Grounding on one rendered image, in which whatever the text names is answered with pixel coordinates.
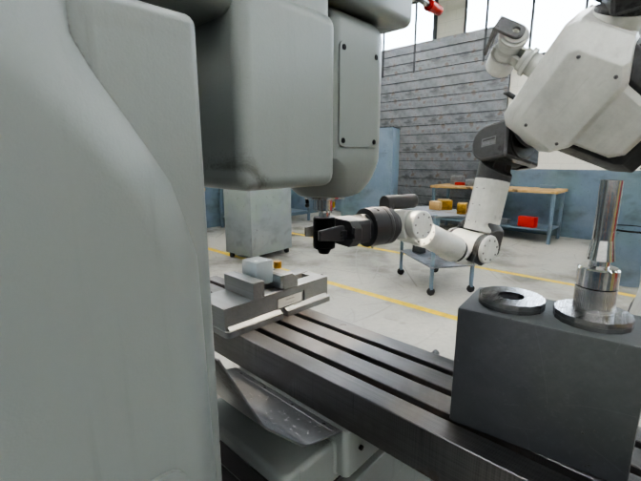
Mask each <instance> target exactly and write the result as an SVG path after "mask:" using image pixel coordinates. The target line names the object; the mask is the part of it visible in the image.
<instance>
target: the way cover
mask: <svg viewBox="0 0 641 481"><path fill-rule="evenodd" d="M215 364H216V380H217V395H218V396H220V397H221V398H222V399H224V400H225V401H226V402H228V403H229V404H230V405H232V406H233V407H234V408H236V409H238V410H239V411H240V412H242V413H243V414H245V415H246V416H247V417H249V418H250V419H252V420H253V421H255V422H256V423H258V424H259V425H261V426H262V427H264V428H265V429H266V430H268V431H270V432H272V433H275V434H276V435H278V436H280V437H282V438H284V439H286V440H288V441H291V442H293V443H295V444H297V445H299V446H302V447H308V446H311V445H314V444H316V443H318V442H320V441H322V440H324V439H327V438H329V437H332V436H334V435H336V434H339V433H341V432H342V430H340V429H338V428H336V427H334V426H333V425H331V424H329V423H328V422H326V421H324V420H323V419H321V418H320V417H319V416H317V415H315V414H314V413H312V412H310V411H309V410H307V409H305V408H303V407H301V406H300V405H298V404H296V403H295V402H293V401H291V400H290V399H288V398H286V397H285V396H283V395H281V394H280V393H278V392H276V391H275V390H273V389H271V388H270V387H267V385H265V384H263V383H262V382H260V381H258V380H257V379H255V378H253V377H252V376H250V375H248V374H247V373H245V372H243V371H242V370H240V369H238V368H237V367H233V368H227V369H226V368H225V367H224V365H223V364H222V362H221V361H220V359H217V358H216V357H215ZM231 369H232V370H231ZM231 371H232V372H231ZM240 375H241V376H240ZM234 376H235V377H234ZM243 377H244V378H243ZM246 381H247V382H246ZM250 393H251V394H250ZM245 395H246V396H245ZM268 396H269V397H268ZM251 398H252V399H251ZM266 399H267V400H266ZM282 401H283V402H282ZM253 408H254V409H253ZM271 410H272V411H271ZM284 413H285V414H284ZM309 416H311V417H309ZM287 417H289V418H287ZM270 418H271V419H270ZM284 419H287V420H284ZM261 421H262V422H261ZM265 421H266V422H265ZM268 421H269V422H268ZM310 421H311V423H310ZM273 423H276V424H273ZM266 424H267V425H266ZM268 424H269V425H268ZM276 427H277V428H276ZM308 430H309V431H308ZM319 431H320V432H319ZM307 432H308V434H307Z"/></svg>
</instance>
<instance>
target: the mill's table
mask: <svg viewBox="0 0 641 481"><path fill-rule="evenodd" d="M214 349H215V352H216V353H218V354H220V355H222V356H223V357H225V358H227V359H228V360H230V361H232V362H233V363H235V364H237V365H238V366H241V367H243V368H244V369H246V370H248V371H249V372H251V373H253V374H254V375H256V376H258V377H259V378H260V379H262V380H264V381H265V382H267V383H269V384H270V385H272V386H274V387H276V388H278V389H279V390H281V391H283V392H285V393H286V394H288V395H290V396H291V397H293V398H295V399H296V400H298V401H300V402H302V403H303V404H305V405H307V406H308V407H310V408H311V409H313V410H315V411H316V412H318V413H320V414H322V415H323V416H325V417H327V418H328V419H330V420H332V421H333V422H335V423H337V424H338V425H340V426H342V427H344V428H345V429H348V430H349V431H351V432H353V433H354V434H356V435H358V436H359V437H361V438H362V439H364V440H365V441H367V442H369V443H370V444H372V445H374V446H375V447H377V448H379V449H381V450H383V451H385V452H386V453H388V454H390V455H391V456H393V457H395V458H396V459H398V460H400V461H402V462H403V463H405V464H406V465H407V466H409V467H411V468H412V469H414V470H416V471H418V472H420V473H422V474H423V475H425V476H427V477H428V478H430V479H432V480H433V481H607V480H604V479H602V478H599V477H596V476H594V475H591V474H589V473H586V472H583V471H579V470H578V469H575V468H573V467H570V466H567V465H565V464H562V463H560V462H557V461H555V460H552V459H549V458H547V457H545V456H543V455H540V454H537V453H535V452H532V451H530V450H526V449H523V448H520V447H518V446H515V445H513V444H510V443H509V442H506V441H503V440H501V439H498V438H496V437H493V436H490V435H488V434H485V433H483V432H480V431H478V430H476V429H472V428H469V427H467V426H464V425H462V424H459V423H456V422H454V421H451V420H450V418H449V415H450V403H451V390H452V378H453V366H454V360H451V359H448V358H446V357H444V356H441V355H438V354H435V353H432V352H430V351H427V350H424V349H421V348H418V347H416V346H414V345H409V344H406V343H403V342H401V341H398V340H395V339H392V338H389V337H387V336H384V335H382V334H379V333H376V332H374V331H371V330H368V329H365V328H362V327H360V326H357V325H354V324H350V323H348V322H345V321H342V320H339V319H336V318H333V317H331V316H328V315H325V314H322V313H320V312H318V311H315V310H312V309H306V310H304V311H301V312H300V313H297V314H294V315H292V316H289V317H288V316H285V315H283V319H281V320H279V321H276V322H274V323H271V324H268V325H265V326H263V327H260V328H257V329H255V330H252V331H250V332H247V333H244V334H242V335H239V336H237V337H235V338H232V339H225V338H223V337H221V336H219V335H218V334H216V333H215V332H214ZM628 481H641V427H638V430H637V434H636V440H635V445H634V450H633V455H632V460H631V469H630V475H629V480H628Z"/></svg>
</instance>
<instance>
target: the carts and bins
mask: <svg viewBox="0 0 641 481"><path fill-rule="evenodd" d="M452 202H453V200H451V199H438V201H437V200H432V201H430V202H429V206H416V207H415V208H405V209H402V210H418V211H426V212H428V213H429V214H430V216H431V218H433V224H435V225H437V226H439V227H440V218H465V217H466V214H467V205H468V202H458V203H457V210H456V209H452ZM403 254H406V255H407V256H408V257H410V258H412V259H414V260H416V261H418V262H420V263H422V264H424V265H425V266H427V267H429V268H430V275H429V288H428V289H427V290H426V293H427V294H428V295H429V296H432V295H434V293H435V290H434V289H433V280H434V272H435V273H436V272H438V270H439V268H450V267H466V266H470V273H469V285H468V286H467V288H466V290H467V291H468V292H470V293H471V292H473V291H474V289H475V287H474V286H473V279H474V267H475V264H460V263H456V262H454V261H446V260H444V259H442V258H440V257H439V256H437V255H436V254H435V253H433V252H431V251H429V250H427V249H425V248H422V247H418V246H415V245H413V248H412V249H403V242H402V241H401V244H400V266H399V269H398V271H397V272H398V274H400V275H402V274H403V272H404V270H403ZM610 265H612V266H616V267H618V268H619V269H620V270H621V277H620V283H619V285H620V286H626V287H639V285H640V275H641V226H637V225H624V224H617V229H616V235H615V262H611V263H610Z"/></svg>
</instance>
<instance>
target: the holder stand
mask: <svg viewBox="0 0 641 481"><path fill-rule="evenodd" d="M571 306H572V299H566V300H561V301H554V300H549V299H545V298H544V297H542V296H541V295H539V294H537V293H534V292H532V291H529V290H525V289H522V288H517V287H509V286H489V287H479V288H478V289H477V290H476V291H475V292H474V293H473V294H472V295H471V296H470V297H469V298H468V299H467V300H466V301H465V302H464V303H463V304H462V305H461V306H459V308H458V316H457V328H456V341H455V353H454V366H453V378H452V390H451V403H450V415H449V418H450V420H451V421H454V422H456V423H459V424H462V425H464V426H467V427H469V428H472V429H476V430H478V431H480V432H483V433H485V434H488V435H490V436H493V437H496V438H498V439H501V440H503V441H506V442H509V443H510V444H513V445H515V446H518V447H520V448H523V449H526V450H530V451H532V452H535V453H537V454H540V455H543V456H545V457H547V458H549V459H552V460H555V461H557V462H560V463H562V464H565V465H567V466H570V467H573V468H575V469H578V470H579V471H583V472H586V473H589V474H591V475H594V476H596V477H599V478H602V479H604V480H607V481H628V480H629V475H630V469H631V460H632V455H633V450H634V445H635V440H636V434H637V430H638V425H639V420H640V414H641V316H637V315H632V314H631V313H630V312H628V311H626V310H624V309H622V308H619V307H615V311H614V315H613V316H612V317H607V318H600V317H593V316H589V315H585V314H582V313H579V312H577V311H575V310H574V309H573V308H572V307H571Z"/></svg>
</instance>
